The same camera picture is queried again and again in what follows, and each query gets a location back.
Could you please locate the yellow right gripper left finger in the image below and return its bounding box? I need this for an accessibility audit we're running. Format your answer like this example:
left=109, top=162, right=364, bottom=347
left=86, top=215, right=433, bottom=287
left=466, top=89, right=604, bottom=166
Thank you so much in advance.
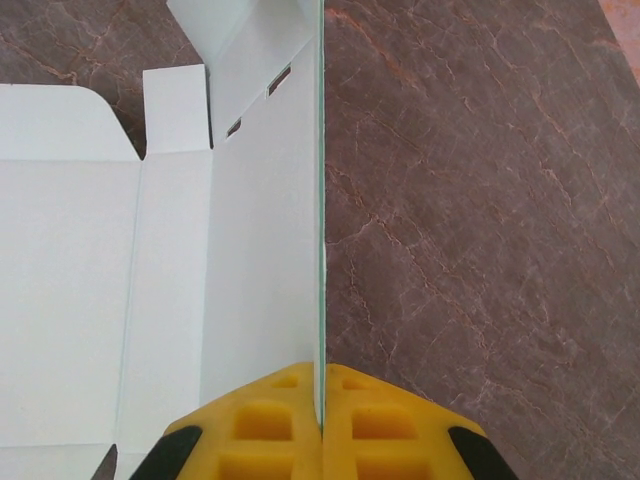
left=132, top=362, right=321, bottom=480

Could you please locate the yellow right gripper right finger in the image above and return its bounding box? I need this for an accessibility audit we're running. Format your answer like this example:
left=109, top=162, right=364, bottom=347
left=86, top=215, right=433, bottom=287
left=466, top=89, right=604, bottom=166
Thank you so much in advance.
left=322, top=363, right=506, bottom=480

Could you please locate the teal and white paper box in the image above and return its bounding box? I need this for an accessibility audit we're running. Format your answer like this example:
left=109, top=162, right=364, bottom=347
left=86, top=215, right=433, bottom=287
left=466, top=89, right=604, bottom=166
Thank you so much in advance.
left=0, top=0, right=330, bottom=480

